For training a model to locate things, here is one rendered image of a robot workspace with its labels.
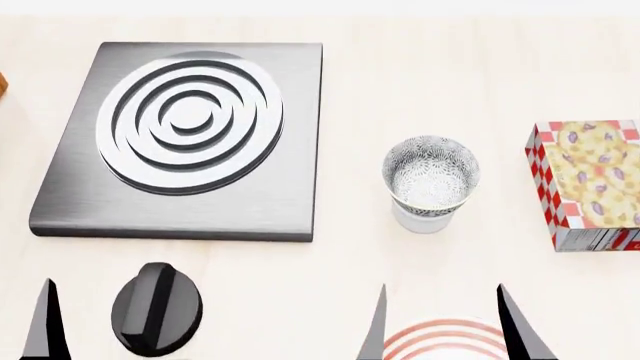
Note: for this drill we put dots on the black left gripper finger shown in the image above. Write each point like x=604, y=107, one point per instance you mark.
x=49, y=333

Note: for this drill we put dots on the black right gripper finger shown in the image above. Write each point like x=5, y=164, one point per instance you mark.
x=522, y=337
x=375, y=337

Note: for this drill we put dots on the white plate with red rings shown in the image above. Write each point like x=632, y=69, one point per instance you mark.
x=442, y=341

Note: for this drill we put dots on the white ramekin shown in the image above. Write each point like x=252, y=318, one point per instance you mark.
x=425, y=224

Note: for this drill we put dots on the grey stove plate with burner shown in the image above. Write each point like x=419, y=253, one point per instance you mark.
x=75, y=180

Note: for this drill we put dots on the patterned black white bowl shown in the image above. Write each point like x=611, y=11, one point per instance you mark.
x=430, y=176

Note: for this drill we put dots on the black stove knob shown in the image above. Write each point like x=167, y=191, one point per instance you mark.
x=157, y=311

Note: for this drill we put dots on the red checkered cookie box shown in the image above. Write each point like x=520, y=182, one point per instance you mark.
x=595, y=180

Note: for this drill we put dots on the wooden cabinet corner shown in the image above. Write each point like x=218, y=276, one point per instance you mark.
x=2, y=85

